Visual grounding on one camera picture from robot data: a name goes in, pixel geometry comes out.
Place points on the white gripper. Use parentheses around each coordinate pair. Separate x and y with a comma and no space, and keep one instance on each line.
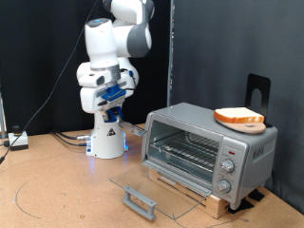
(90,99)

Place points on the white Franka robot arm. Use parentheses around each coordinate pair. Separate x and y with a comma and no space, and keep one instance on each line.
(101,44)

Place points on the silver toaster oven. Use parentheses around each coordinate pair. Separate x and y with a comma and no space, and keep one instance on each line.
(253,158)

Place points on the grey emergency stop box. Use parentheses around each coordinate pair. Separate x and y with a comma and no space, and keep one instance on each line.
(19,141)

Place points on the vertical metal pole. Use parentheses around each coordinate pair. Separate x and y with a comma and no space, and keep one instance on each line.
(171,47)

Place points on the metal stand leg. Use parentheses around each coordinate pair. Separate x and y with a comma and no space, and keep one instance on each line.
(2,117)

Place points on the white bread slice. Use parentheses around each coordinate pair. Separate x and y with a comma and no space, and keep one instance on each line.
(237,114)

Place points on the silver temperature knob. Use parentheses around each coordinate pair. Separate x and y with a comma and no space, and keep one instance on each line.
(228,165)

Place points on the silver timer knob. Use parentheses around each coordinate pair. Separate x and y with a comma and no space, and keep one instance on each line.
(224,186)

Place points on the wooden block base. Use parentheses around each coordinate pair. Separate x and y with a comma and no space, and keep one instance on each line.
(218,205)

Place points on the small wooden cutting board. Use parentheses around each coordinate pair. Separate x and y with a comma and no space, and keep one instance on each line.
(250,128)

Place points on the black metal bookend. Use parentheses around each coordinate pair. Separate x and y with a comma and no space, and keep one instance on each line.
(251,88)

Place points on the black foam pad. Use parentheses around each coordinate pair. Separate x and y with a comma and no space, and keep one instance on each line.
(257,194)
(240,205)

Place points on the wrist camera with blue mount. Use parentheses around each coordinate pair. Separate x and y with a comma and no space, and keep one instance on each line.
(112,92)

